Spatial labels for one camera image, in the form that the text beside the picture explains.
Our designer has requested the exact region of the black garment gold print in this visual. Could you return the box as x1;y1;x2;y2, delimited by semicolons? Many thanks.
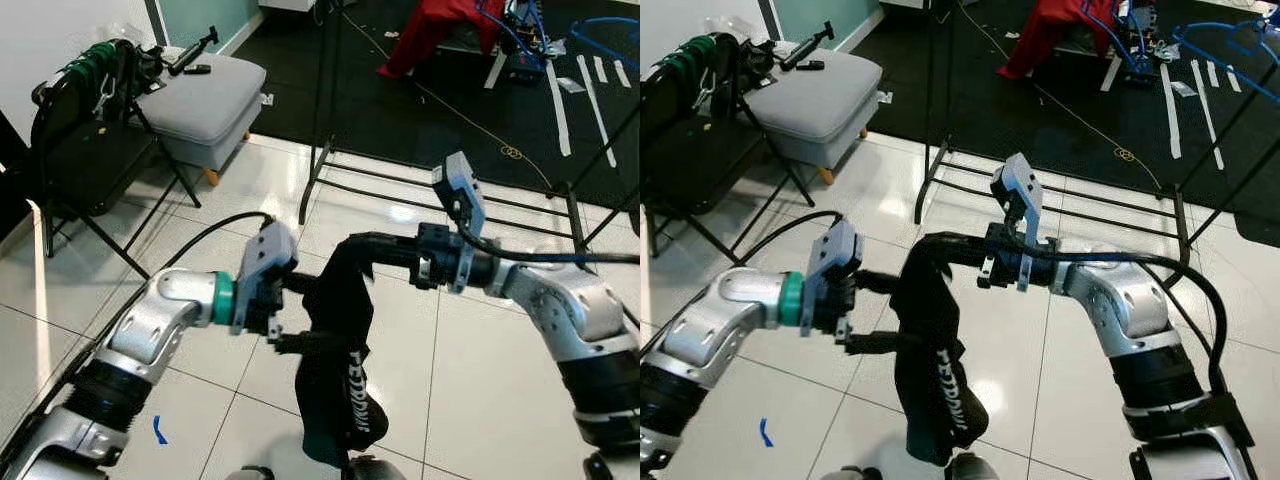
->
295;235;379;469
888;235;991;469

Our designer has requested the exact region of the red garment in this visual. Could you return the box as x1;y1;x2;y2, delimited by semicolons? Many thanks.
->
997;0;1121;81
378;0;506;79

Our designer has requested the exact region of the black door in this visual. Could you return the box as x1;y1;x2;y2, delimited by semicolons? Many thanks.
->
0;105;39;241

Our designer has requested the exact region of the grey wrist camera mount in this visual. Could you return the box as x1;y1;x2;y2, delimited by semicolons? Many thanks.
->
432;152;489;294
800;218;863;336
232;222;299;333
990;152;1043;293

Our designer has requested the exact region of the grey cushioned ottoman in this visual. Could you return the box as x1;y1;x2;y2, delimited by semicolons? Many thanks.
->
135;52;266;186
745;48;883;186

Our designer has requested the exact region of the black bag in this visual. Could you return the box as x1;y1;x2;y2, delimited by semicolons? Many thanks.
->
125;42;176;89
735;38;786;86

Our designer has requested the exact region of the green hanger bundle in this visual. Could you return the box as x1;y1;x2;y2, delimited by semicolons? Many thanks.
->
660;35;746;96
45;40;136;101

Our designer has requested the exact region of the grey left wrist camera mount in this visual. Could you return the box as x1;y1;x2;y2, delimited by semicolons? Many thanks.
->
800;218;863;336
232;222;299;333

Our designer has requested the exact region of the yellow cord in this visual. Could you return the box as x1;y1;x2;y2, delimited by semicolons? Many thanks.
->
955;0;1166;191
335;10;556;191

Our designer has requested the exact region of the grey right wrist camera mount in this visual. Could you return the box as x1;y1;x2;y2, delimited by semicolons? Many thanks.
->
990;152;1043;293
432;152;489;294

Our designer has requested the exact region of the black tripod stick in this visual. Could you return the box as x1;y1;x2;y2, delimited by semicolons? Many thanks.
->
778;20;836;71
165;25;221;76

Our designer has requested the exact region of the long white floor tape strip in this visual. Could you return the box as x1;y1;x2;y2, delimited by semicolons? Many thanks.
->
1160;62;1186;161
1190;58;1226;171
545;60;573;158
578;55;619;169

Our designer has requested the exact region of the dark box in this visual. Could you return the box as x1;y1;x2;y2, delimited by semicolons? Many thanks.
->
508;45;553;86
1122;45;1166;86

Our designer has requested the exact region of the black clothes rack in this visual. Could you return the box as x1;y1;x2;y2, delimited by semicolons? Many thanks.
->
297;0;641;263
913;0;1280;263

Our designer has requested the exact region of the clear plastic bag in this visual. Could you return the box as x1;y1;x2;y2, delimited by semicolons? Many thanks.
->
103;20;153;45
705;15;766;43

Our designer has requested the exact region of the silver metal clip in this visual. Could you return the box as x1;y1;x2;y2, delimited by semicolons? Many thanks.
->
92;70;119;119
697;65;723;113

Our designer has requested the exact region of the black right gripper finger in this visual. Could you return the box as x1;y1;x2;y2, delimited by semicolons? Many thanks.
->
915;233;986;274
345;233;421;276

